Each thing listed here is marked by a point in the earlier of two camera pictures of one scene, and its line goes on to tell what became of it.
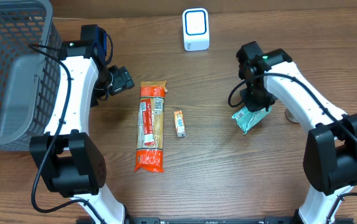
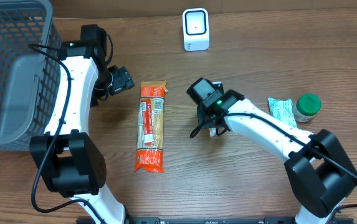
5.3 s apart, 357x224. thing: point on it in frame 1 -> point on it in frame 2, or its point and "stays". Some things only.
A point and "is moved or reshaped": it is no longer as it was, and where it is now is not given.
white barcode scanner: x=195 y=29 stays
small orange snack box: x=179 y=124 -> x=212 y=132
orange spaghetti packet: x=150 y=126 stays
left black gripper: x=123 y=80 stays
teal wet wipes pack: x=245 y=118 is moved or reshaped
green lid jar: x=290 y=116 is moved or reshaped
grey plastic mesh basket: x=18 y=84 stays
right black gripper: x=256 y=104 -> x=205 y=125
